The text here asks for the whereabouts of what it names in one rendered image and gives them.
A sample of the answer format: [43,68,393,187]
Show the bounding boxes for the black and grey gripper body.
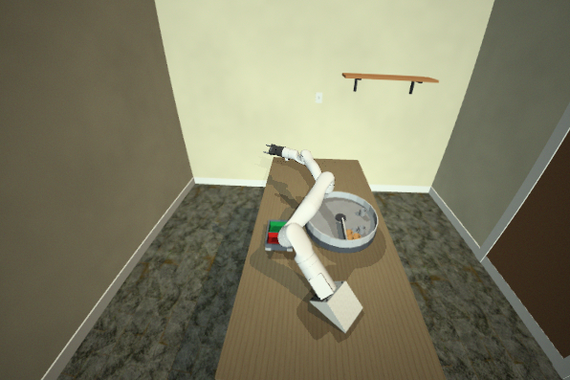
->
[269,144,290,161]

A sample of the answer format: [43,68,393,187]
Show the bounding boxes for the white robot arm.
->
[277,149,337,300]

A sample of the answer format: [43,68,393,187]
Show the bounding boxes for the red and green divided tray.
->
[265,219,293,252]

